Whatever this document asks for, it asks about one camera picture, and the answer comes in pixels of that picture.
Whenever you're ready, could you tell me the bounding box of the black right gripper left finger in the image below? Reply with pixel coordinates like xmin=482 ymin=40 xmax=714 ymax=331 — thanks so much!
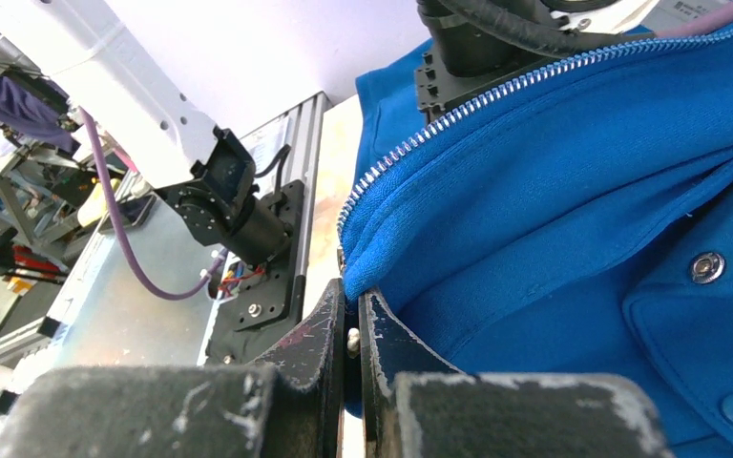
xmin=0 ymin=279 xmax=345 ymax=457

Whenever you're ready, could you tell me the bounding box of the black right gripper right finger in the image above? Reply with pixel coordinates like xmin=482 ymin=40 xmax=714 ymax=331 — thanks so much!
xmin=358 ymin=289 xmax=671 ymax=457

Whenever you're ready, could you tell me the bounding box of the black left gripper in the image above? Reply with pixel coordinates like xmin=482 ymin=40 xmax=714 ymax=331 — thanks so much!
xmin=414 ymin=1 xmax=658 ymax=123

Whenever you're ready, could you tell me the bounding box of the blue zip jacket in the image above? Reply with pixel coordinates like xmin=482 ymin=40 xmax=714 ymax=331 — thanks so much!
xmin=339 ymin=23 xmax=733 ymax=457

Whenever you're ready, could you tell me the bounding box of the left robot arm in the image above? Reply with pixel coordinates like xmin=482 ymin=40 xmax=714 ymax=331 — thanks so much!
xmin=0 ymin=1 xmax=654 ymax=264

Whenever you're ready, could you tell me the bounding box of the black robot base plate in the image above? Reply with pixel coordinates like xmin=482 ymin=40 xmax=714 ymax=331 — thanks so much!
xmin=203 ymin=180 xmax=312 ymax=364

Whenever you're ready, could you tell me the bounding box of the aluminium frame rail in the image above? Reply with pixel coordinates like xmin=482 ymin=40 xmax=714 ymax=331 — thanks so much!
xmin=0 ymin=93 xmax=329 ymax=416

